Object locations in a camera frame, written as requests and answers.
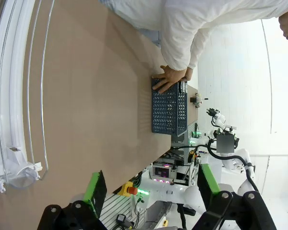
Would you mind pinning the white can dispenser rack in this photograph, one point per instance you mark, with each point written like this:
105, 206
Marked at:
9, 83

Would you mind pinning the small white background robot arm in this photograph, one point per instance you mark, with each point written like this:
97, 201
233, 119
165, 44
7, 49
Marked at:
219, 118

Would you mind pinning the slotted aluminium panel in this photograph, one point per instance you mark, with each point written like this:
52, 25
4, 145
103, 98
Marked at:
110, 210

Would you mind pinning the small white clamp device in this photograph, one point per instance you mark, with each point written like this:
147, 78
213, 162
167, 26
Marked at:
197, 100

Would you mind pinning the dark grey plastic basket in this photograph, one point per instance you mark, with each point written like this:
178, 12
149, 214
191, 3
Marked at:
163, 112

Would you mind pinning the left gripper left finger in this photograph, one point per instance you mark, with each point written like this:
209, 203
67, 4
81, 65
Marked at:
69, 218

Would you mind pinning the person's left forearm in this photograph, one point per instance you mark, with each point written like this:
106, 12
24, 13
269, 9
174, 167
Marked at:
199, 48

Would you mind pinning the person's right forearm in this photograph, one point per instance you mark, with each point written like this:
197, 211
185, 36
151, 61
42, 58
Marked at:
177, 48

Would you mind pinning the person's left hand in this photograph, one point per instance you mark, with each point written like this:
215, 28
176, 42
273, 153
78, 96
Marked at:
188, 75

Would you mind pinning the grey handheld controller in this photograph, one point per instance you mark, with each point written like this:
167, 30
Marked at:
121, 218

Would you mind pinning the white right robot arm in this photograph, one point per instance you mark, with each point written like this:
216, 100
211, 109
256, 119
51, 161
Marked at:
244, 155

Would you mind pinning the person's right hand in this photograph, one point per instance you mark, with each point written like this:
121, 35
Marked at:
174, 76

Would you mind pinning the person in white jacket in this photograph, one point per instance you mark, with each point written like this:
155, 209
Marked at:
230, 12

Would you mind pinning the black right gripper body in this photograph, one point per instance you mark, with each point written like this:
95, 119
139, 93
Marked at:
225, 143

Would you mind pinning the computer with pink lights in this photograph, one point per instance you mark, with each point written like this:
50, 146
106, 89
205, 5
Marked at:
162, 172

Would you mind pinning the yellow red emergency stop button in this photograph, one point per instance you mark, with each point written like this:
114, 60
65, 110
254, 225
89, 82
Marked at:
124, 189

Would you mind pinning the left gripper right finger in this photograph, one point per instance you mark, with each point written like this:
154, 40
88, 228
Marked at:
235, 213

